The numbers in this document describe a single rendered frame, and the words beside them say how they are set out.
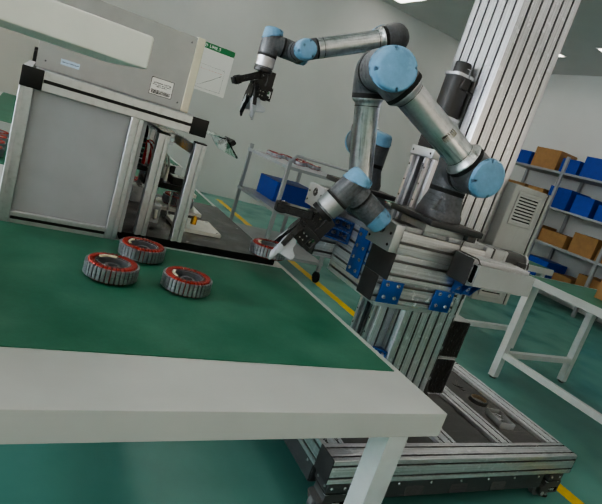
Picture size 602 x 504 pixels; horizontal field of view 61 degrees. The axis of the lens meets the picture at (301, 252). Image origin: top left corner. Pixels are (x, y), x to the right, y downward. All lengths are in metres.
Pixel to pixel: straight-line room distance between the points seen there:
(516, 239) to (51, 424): 1.79
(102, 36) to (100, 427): 0.47
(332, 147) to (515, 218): 6.04
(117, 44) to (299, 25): 7.04
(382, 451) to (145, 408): 0.50
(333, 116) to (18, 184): 6.77
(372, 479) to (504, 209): 1.28
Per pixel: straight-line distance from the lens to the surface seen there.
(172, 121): 1.39
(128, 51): 0.61
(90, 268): 1.13
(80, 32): 0.61
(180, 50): 1.53
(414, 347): 2.10
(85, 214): 1.42
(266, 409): 0.82
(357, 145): 1.57
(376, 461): 1.08
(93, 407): 0.74
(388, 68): 1.41
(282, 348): 1.03
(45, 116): 1.38
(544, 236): 8.14
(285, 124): 7.58
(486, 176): 1.57
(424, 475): 2.05
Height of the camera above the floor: 1.15
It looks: 12 degrees down
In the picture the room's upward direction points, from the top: 18 degrees clockwise
